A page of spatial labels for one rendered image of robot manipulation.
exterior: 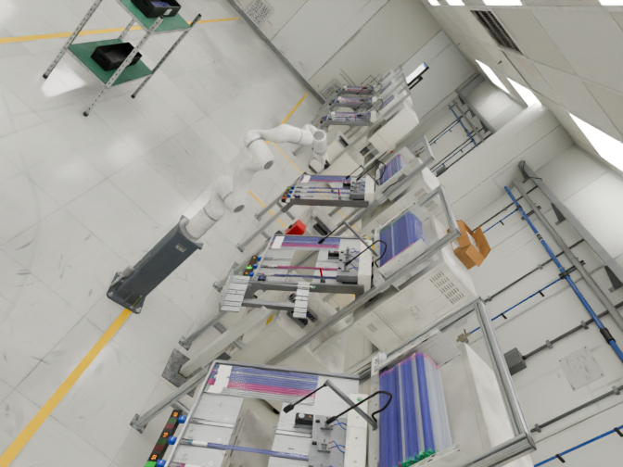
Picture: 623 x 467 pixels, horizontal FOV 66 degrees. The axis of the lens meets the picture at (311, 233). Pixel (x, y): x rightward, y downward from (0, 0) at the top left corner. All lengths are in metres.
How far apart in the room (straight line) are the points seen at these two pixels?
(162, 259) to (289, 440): 1.46
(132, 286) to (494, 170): 4.38
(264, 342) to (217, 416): 1.19
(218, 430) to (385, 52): 10.02
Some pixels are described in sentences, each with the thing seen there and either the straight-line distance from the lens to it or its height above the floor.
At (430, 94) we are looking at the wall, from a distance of 11.58.
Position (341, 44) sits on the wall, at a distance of 11.42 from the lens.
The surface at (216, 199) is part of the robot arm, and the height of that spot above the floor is 0.98.
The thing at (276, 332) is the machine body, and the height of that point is 0.56.
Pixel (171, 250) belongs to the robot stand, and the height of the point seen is 0.56.
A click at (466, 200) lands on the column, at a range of 6.23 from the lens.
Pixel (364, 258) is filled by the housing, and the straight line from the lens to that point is 3.17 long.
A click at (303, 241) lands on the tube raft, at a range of 3.55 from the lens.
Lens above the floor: 2.33
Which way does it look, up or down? 22 degrees down
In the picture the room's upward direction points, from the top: 51 degrees clockwise
